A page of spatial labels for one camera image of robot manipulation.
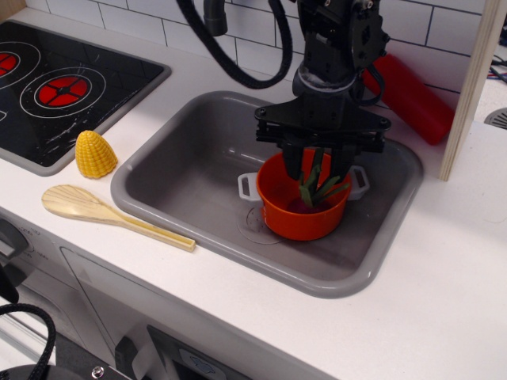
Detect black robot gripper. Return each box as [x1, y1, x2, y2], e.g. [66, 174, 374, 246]
[254, 85, 391, 180]

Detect purple toy beet green leaves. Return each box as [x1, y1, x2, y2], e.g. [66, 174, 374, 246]
[288, 148, 350, 214]

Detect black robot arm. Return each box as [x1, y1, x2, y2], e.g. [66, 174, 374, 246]
[255, 1, 391, 180]

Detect grey toy sink basin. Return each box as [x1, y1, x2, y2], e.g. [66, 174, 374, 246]
[111, 91, 423, 298]

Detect red ketchup squeeze bottle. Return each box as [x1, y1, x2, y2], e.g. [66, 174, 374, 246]
[362, 54, 455, 145]

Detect dark grey toy faucet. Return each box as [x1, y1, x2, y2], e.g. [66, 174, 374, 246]
[204, 0, 228, 36]

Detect round metal drain grate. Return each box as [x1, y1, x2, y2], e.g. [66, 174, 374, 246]
[484, 108, 507, 130]

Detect yellow toy corn cob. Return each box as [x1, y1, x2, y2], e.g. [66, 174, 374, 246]
[75, 131, 118, 179]

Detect light wooden side panel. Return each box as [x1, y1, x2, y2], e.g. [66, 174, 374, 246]
[439, 0, 506, 181]

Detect wooden toy spoon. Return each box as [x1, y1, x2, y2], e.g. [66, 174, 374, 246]
[41, 184, 196, 252]

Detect black toy stove top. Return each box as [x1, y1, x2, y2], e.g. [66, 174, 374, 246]
[1, 21, 171, 177]

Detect grey oven knob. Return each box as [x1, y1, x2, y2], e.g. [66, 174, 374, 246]
[0, 219, 29, 260]

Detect orange toy pot grey handles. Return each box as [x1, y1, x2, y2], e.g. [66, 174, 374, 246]
[238, 149, 370, 241]

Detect black braided cable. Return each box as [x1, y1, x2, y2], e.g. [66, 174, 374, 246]
[176, 0, 295, 90]

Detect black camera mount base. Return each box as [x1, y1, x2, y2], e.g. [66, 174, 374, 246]
[1, 303, 127, 379]

